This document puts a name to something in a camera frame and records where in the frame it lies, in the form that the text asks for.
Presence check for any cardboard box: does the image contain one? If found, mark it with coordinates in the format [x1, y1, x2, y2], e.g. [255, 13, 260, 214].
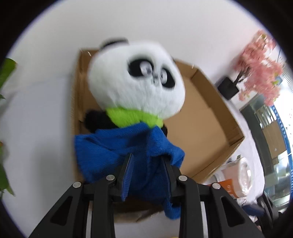
[71, 48, 246, 224]

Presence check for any green leafy plant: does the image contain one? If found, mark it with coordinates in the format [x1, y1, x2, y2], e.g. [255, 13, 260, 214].
[0, 57, 18, 198]

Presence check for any black plant pot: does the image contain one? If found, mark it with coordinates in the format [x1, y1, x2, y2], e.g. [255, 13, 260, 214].
[217, 76, 239, 100]

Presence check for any blue knitted cloth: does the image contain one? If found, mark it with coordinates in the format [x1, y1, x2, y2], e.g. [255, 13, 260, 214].
[74, 122, 185, 220]

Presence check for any pink blossom artificial tree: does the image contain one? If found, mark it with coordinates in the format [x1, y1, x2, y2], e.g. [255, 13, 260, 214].
[233, 30, 283, 107]

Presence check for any orange labelled clear jar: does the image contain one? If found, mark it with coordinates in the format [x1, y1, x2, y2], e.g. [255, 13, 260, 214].
[203, 157, 253, 206]

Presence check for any panda plush toy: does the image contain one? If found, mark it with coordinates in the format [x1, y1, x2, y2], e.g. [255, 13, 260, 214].
[84, 39, 186, 135]

